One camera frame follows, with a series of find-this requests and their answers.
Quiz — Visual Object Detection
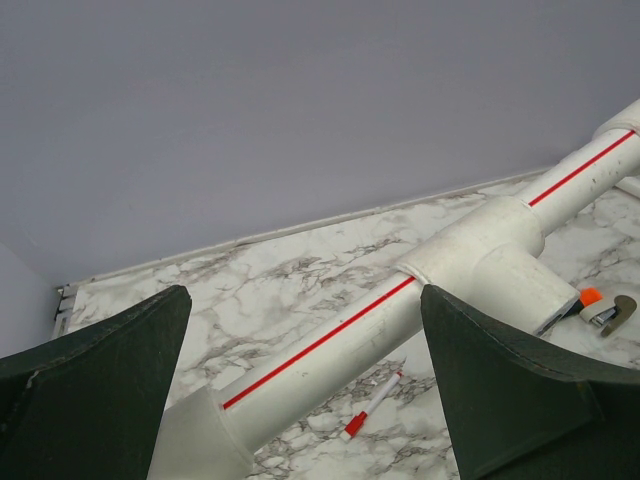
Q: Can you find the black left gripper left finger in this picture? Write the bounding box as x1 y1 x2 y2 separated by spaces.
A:
1 285 192 479

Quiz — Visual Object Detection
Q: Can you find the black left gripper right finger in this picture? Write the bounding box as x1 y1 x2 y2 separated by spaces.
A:
421 285 639 479

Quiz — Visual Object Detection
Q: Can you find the red capped white marker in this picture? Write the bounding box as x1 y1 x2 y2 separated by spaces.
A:
340 371 404 442

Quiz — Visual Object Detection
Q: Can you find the white pipe frame with tees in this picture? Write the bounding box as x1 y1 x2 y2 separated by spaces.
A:
149 104 639 479

